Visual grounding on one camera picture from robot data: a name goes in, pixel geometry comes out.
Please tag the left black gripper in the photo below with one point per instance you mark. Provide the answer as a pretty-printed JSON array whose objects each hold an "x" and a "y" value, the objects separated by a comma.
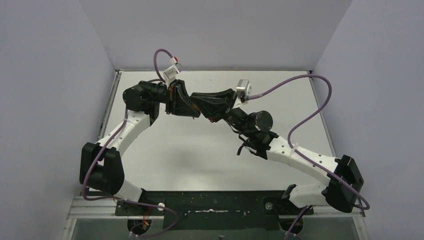
[{"x": 174, "y": 99}]

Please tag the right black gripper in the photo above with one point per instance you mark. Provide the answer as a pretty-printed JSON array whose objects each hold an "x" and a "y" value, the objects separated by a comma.
[{"x": 214, "y": 108}]

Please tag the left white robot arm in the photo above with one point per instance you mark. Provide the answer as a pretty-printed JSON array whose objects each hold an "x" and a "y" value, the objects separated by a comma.
[{"x": 101, "y": 166}]

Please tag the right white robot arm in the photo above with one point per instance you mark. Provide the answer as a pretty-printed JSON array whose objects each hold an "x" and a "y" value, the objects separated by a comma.
[{"x": 338, "y": 179}]

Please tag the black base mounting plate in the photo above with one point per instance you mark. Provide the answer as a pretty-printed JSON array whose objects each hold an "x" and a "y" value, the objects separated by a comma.
[{"x": 216, "y": 210}]

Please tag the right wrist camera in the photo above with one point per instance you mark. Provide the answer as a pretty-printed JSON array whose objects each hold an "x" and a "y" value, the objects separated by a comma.
[{"x": 243, "y": 89}]

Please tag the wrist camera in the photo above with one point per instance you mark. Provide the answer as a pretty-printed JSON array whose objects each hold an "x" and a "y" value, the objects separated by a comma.
[
  {"x": 170, "y": 73},
  {"x": 243, "y": 89}
]

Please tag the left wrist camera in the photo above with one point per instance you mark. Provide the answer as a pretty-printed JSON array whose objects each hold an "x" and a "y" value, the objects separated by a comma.
[{"x": 170, "y": 73}]

